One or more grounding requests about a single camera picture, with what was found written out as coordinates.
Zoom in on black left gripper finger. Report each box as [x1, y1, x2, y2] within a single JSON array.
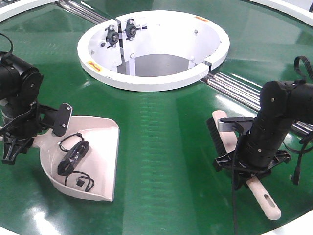
[[2, 136, 34, 165], [52, 103, 72, 137]]

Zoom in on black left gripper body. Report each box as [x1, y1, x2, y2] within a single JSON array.
[[0, 99, 58, 146]]

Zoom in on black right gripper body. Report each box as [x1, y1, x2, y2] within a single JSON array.
[[213, 150, 291, 190]]

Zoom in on thin black wire loop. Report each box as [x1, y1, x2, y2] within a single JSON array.
[[58, 132, 83, 152]]

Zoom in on pink hand brush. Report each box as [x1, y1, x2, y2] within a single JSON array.
[[207, 110, 281, 220]]

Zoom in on pink plastic dustpan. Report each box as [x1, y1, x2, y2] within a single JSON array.
[[32, 116, 120, 202]]

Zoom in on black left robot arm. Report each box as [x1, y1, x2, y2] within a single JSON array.
[[0, 52, 72, 165]]

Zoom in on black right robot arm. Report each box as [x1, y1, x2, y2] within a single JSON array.
[[213, 80, 313, 189]]

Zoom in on white outer conveyor rim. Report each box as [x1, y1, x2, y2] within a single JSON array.
[[0, 0, 313, 26]]

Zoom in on orange warning sticker front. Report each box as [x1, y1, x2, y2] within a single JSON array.
[[87, 60, 103, 72]]

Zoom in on orange warning sticker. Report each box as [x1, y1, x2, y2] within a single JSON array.
[[87, 60, 103, 72], [194, 16, 209, 22]]

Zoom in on chrome rollers right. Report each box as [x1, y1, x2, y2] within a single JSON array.
[[200, 72, 313, 138]]

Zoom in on chrome rollers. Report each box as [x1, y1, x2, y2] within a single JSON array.
[[56, 0, 109, 24], [200, 72, 313, 138]]

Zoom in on chrome rollers top left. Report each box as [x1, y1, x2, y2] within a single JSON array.
[[56, 0, 109, 24]]

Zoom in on orange warning sticker back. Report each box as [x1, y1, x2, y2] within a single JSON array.
[[194, 16, 209, 22]]

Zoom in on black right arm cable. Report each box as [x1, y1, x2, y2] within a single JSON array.
[[281, 55, 313, 186]]

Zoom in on black bearing mount right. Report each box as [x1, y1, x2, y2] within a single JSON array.
[[122, 19, 148, 41]]

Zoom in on white inner conveyor ring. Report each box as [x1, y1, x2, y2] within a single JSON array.
[[77, 10, 230, 92]]

